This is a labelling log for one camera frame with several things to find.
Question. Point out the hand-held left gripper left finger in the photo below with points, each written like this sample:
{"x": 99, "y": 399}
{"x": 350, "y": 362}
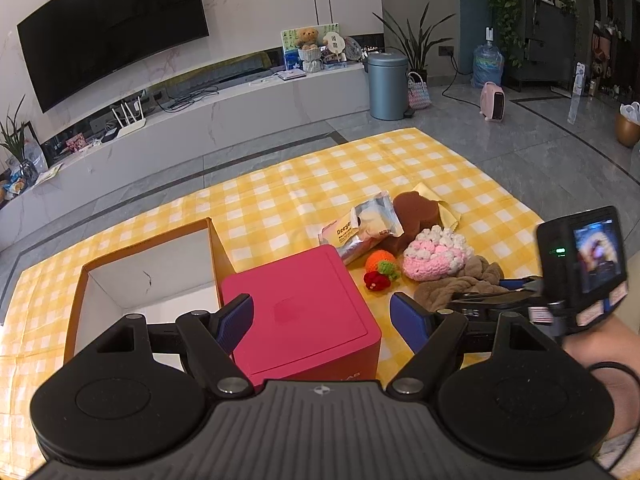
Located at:
{"x": 235, "y": 317}

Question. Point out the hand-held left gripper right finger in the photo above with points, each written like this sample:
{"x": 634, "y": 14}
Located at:
{"x": 407, "y": 321}

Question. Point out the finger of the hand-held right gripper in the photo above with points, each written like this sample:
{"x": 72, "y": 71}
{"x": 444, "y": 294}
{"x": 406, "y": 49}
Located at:
{"x": 515, "y": 284}

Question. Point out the brown towel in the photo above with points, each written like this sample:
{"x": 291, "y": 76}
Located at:
{"x": 450, "y": 287}

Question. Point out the orange cardboard box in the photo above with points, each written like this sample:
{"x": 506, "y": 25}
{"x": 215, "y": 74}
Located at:
{"x": 150, "y": 285}

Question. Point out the yellow cloth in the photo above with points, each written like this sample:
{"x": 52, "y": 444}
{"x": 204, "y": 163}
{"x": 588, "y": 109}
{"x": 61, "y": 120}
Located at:
{"x": 445, "y": 207}

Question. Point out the brown bear-shaped sponge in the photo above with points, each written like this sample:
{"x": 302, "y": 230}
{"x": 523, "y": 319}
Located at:
{"x": 415, "y": 215}

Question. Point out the person's right forearm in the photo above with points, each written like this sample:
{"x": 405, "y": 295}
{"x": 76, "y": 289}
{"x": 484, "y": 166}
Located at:
{"x": 610, "y": 360}

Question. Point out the red crochet strawberry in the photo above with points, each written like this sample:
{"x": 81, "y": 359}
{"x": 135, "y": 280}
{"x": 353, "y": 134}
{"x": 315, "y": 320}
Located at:
{"x": 374, "y": 281}

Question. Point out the pink box with lid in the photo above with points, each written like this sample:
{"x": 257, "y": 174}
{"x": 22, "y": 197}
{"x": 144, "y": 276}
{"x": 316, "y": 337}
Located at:
{"x": 295, "y": 310}

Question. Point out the orange crochet fruit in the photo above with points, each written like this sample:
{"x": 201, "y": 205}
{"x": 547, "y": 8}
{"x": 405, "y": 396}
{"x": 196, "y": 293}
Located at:
{"x": 380, "y": 262}

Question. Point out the pink crochet cake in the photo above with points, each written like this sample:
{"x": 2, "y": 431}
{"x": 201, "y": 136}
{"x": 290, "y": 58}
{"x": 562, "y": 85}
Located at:
{"x": 432, "y": 255}

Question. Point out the silver snack packet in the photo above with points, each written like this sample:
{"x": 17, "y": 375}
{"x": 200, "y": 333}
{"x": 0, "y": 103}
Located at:
{"x": 360, "y": 225}

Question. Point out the gold pot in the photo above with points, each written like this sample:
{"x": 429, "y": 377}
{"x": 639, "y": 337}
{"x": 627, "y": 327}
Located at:
{"x": 627, "y": 127}

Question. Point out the yellow checked tablecloth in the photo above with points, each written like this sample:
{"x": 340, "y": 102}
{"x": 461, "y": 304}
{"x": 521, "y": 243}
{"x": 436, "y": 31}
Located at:
{"x": 300, "y": 180}

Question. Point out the white standing pole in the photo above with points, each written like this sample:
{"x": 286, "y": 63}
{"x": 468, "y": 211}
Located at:
{"x": 576, "y": 92}

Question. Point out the pink space heater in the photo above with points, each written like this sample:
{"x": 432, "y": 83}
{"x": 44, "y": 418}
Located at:
{"x": 492, "y": 102}

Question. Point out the white marble television console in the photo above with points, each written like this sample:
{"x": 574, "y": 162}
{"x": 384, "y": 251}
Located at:
{"x": 225, "y": 115}

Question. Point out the blue water bottle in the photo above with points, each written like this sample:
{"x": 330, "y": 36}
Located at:
{"x": 487, "y": 62}

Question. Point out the dark grey cabinet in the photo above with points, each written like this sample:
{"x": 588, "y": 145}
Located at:
{"x": 545, "y": 45}

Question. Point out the pink woven bag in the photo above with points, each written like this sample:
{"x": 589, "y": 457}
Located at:
{"x": 419, "y": 94}

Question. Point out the white router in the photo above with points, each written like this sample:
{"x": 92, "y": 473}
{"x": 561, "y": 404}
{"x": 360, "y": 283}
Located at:
{"x": 131, "y": 127}

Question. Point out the papers on console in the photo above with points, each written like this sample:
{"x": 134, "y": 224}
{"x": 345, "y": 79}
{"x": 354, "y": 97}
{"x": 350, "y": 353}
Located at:
{"x": 49, "y": 172}

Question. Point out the pink card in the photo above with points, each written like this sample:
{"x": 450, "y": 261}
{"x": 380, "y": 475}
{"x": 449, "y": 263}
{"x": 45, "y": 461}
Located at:
{"x": 76, "y": 142}

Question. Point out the blue-grey trash can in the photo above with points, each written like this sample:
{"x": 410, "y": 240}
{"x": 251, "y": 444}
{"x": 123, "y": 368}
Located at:
{"x": 387, "y": 85}

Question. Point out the flat tablet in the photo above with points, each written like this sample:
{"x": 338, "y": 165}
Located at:
{"x": 291, "y": 75}

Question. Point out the long-leaf floor plant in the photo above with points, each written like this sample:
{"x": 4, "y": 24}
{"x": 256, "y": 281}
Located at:
{"x": 415, "y": 45}

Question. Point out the pile of snack bags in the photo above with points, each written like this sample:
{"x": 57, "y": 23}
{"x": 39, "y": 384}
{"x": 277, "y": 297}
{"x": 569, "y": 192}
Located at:
{"x": 11, "y": 185}

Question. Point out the leafy green cabinet plant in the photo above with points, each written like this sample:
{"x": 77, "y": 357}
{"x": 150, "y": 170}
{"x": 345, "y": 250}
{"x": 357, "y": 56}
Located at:
{"x": 502, "y": 0}

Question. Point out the green and blue poster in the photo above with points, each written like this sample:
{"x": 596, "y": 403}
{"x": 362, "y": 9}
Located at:
{"x": 290, "y": 52}

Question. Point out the teddy bear bouquet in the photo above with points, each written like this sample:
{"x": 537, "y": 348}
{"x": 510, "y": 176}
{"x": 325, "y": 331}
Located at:
{"x": 307, "y": 50}

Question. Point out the green potted grass plant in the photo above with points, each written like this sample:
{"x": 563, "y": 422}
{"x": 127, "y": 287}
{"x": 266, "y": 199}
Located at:
{"x": 12, "y": 140}

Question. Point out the white round fan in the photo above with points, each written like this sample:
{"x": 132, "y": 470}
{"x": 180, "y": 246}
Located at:
{"x": 334, "y": 41}

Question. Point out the black wall television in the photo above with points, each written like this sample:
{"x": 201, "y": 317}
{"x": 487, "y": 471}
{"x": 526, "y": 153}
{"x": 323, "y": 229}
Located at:
{"x": 110, "y": 25}

